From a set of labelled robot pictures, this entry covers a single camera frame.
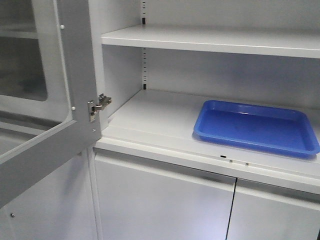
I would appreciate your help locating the grey cabinet shelf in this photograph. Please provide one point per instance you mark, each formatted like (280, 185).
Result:
(285, 43)

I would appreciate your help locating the metal door hinge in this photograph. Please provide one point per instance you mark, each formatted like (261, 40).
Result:
(94, 108)

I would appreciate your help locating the left lower cabinet door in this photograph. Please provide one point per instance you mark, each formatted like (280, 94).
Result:
(145, 199)

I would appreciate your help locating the right lower cabinet door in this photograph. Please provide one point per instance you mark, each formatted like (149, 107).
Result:
(268, 212)

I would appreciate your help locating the blue plastic tray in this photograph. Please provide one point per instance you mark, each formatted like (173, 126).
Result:
(261, 128)

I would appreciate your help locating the grey glass cabinet door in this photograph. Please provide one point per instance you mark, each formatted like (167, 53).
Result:
(47, 80)

